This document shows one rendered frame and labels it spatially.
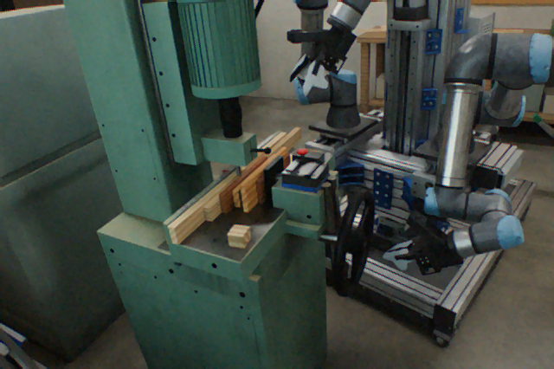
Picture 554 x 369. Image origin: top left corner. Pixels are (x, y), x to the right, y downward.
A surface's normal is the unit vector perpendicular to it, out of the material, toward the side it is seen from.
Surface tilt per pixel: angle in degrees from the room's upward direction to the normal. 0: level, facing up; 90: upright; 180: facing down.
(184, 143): 90
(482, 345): 0
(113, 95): 90
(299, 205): 90
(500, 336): 0
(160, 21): 90
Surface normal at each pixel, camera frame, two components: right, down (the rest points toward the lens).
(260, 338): -0.45, 0.47
